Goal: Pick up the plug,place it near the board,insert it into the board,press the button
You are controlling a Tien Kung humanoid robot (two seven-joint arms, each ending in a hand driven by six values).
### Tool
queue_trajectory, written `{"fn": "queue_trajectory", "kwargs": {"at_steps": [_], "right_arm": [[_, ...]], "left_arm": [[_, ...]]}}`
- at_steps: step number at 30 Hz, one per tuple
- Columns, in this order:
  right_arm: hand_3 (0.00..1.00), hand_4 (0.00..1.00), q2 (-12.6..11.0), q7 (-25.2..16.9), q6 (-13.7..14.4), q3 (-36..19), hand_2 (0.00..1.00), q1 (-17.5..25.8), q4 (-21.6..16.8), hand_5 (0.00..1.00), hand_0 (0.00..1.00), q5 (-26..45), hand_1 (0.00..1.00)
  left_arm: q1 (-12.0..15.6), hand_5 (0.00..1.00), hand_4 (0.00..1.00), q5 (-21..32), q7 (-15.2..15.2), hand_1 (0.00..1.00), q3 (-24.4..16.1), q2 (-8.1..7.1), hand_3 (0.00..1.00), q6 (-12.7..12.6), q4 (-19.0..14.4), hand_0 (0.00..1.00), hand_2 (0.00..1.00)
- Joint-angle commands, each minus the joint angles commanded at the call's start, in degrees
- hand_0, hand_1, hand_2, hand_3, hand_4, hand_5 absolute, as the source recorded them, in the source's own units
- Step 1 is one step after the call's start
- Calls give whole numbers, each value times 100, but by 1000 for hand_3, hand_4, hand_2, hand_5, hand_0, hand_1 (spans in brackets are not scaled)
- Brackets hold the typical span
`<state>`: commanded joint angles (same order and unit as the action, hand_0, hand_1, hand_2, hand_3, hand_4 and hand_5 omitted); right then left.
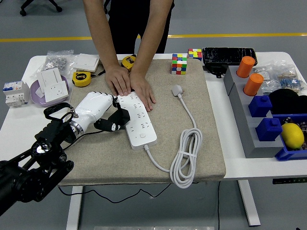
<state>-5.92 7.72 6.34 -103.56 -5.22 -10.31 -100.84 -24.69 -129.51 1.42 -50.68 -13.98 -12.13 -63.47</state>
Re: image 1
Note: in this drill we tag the person's left forearm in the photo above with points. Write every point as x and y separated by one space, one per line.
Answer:
153 31

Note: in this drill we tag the black small device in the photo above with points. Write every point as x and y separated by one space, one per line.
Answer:
216 69

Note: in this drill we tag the person's right hand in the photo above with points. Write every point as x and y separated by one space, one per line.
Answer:
118 80

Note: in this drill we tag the clear bag of metal screws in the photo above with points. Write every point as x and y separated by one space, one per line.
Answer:
56 61

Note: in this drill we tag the small colourful puzzle cube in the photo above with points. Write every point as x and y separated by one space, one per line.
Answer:
194 54

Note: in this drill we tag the orange cylinder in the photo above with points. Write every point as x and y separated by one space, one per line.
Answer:
245 68
253 85

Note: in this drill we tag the clear bag with blue parts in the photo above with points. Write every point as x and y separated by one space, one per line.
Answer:
290 83

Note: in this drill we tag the grey block holder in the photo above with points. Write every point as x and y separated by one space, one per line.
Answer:
242 115

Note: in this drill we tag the blue plastic bin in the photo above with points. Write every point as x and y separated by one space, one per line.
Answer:
290 154

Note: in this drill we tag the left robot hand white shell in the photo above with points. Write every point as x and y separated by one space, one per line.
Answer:
91 105

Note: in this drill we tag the white socket panel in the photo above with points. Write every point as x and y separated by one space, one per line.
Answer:
56 92

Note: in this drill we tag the black office chair base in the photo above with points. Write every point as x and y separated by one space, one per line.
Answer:
23 12

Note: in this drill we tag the yellow tape measure red label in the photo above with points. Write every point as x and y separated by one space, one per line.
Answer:
127 61

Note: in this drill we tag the black wrapped box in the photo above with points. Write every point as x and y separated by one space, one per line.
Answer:
225 55

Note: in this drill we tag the person's right forearm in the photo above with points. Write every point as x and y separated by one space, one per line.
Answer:
103 36

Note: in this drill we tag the black table control panel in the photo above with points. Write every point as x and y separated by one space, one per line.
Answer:
287 181

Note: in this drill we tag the white power strip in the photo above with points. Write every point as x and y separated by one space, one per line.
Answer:
141 129

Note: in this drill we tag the white wall switch plate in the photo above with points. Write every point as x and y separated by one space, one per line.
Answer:
86 61

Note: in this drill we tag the large colourful puzzle cube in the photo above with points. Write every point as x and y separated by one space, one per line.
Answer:
179 64

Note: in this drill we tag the grey-brown mat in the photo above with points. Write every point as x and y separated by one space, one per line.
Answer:
163 124

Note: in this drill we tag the blue block with knob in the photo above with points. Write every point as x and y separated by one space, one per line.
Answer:
268 130
260 106

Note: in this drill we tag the white switch panel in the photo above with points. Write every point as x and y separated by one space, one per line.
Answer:
49 76

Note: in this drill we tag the person's left hand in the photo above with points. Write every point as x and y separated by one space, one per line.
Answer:
142 91

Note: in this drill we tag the purple bowl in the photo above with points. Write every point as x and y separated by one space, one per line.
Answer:
38 100

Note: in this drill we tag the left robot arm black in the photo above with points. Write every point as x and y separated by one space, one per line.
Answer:
52 134

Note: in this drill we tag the yellow lemon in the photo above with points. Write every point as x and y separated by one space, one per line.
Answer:
292 136

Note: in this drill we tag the white circuit breaker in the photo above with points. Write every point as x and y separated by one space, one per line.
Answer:
15 95

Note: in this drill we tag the person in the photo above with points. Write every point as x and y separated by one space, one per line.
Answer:
134 24

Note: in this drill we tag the white table leg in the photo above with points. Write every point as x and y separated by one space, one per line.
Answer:
248 203
74 210

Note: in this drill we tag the black round cap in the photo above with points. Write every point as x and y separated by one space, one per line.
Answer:
285 100

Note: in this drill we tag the black plug adapter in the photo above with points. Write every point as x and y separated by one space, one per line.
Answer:
122 116

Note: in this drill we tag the clear bag with white parts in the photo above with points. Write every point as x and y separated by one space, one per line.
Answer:
267 86

